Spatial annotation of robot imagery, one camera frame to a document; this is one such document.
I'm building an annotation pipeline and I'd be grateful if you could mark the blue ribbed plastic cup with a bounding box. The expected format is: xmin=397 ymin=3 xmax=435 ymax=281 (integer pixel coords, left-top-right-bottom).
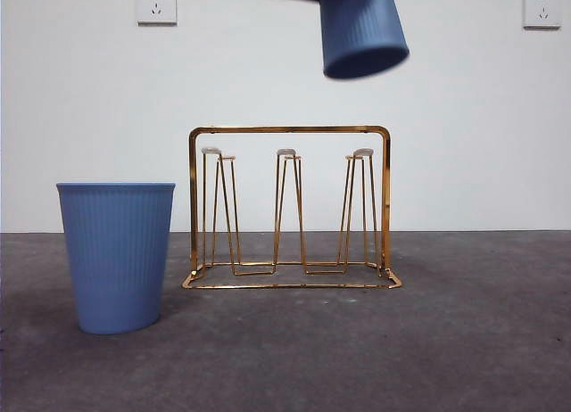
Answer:
xmin=55 ymin=182 xmax=177 ymax=335
xmin=318 ymin=0 xmax=410 ymax=80

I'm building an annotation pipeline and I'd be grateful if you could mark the gold wire cup rack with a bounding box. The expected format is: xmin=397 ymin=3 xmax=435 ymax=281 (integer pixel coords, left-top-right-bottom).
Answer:
xmin=181 ymin=125 xmax=405 ymax=291

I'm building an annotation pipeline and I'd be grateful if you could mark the white wall socket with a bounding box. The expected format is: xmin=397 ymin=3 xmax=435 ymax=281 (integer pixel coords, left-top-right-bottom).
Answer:
xmin=522 ymin=0 xmax=563 ymax=31
xmin=136 ymin=0 xmax=178 ymax=28

